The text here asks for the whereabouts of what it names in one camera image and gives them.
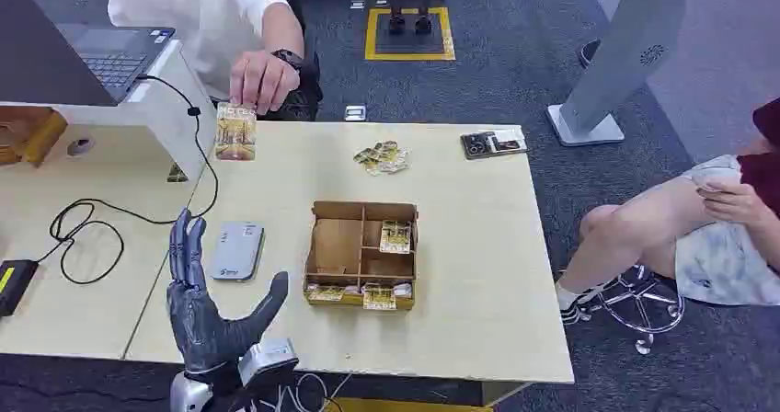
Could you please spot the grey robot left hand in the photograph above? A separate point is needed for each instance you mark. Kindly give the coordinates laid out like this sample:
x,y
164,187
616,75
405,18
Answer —
x,y
204,330

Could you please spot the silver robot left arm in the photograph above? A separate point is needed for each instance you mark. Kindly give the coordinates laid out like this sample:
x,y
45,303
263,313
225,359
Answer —
x,y
186,394

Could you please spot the dark laptop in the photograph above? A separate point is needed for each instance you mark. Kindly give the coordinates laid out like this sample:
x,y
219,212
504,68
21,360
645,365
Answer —
x,y
73,56

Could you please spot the wooden card box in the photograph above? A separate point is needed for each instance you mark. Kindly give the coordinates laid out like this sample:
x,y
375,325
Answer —
x,y
335,245

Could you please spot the person at desk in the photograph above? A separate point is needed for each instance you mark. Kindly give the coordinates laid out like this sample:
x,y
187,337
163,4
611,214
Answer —
x,y
189,13

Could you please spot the small floor socket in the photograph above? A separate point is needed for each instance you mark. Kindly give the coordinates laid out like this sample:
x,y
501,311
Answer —
x,y
357,4

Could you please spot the yellow bordered floor mat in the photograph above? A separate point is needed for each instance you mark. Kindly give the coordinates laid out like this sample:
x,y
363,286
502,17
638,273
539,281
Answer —
x,y
409,34

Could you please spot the silver floor socket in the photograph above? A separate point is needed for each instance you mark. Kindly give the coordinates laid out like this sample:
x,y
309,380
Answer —
x,y
355,113

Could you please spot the gold card standing in box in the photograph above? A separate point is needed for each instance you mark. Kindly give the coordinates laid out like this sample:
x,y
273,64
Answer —
x,y
396,237

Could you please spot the grey pillar stand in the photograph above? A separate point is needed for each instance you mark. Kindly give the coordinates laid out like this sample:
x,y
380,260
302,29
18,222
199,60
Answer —
x,y
615,56

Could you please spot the black round bin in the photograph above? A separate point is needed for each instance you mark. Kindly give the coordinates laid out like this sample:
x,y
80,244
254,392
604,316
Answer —
x,y
587,53

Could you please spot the loose pile of gold cards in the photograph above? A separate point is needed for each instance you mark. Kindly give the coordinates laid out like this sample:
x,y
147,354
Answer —
x,y
383,158

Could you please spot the white object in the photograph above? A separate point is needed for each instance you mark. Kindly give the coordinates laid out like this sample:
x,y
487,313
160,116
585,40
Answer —
x,y
716,184

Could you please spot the white desk riser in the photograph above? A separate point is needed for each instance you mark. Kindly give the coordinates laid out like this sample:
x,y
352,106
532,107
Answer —
x,y
164,104

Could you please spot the brown wooden crate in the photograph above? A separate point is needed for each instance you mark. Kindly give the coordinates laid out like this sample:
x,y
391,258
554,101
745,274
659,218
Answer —
x,y
27,135

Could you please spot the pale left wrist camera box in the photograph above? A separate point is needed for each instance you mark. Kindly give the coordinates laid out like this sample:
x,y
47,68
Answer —
x,y
268,355

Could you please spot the black office chair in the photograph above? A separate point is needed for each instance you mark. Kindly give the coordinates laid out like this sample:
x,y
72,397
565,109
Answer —
x,y
301,92

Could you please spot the black robot legs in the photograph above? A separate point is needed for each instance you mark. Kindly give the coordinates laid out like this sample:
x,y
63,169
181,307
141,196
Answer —
x,y
409,1

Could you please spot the person's hand with watch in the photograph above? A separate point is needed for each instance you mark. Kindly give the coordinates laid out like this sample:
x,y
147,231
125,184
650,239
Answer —
x,y
262,80

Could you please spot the black wristwatch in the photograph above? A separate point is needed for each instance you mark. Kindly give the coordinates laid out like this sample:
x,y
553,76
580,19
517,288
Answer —
x,y
287,58

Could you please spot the seated person's hand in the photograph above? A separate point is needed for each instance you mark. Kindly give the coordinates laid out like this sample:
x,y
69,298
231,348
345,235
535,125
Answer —
x,y
734,205

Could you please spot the black power adapter yellow label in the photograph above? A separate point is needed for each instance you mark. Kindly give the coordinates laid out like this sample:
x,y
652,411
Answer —
x,y
15,286

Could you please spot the white paper slip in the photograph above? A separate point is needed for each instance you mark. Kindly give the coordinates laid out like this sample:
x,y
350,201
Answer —
x,y
509,135

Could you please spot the chrome stool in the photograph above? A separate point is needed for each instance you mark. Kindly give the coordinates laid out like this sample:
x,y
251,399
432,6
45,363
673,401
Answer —
x,y
640,305

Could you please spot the seated person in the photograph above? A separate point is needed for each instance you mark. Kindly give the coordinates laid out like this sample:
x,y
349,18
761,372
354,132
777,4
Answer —
x,y
658,226

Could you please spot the gold printed card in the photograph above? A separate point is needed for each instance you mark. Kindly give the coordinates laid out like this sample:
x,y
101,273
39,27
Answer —
x,y
235,134

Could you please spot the grey power bank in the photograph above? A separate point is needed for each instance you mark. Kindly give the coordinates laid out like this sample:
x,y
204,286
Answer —
x,y
237,251

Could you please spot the gold card leaning on box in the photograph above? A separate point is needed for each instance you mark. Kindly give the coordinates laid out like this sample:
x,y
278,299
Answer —
x,y
379,298

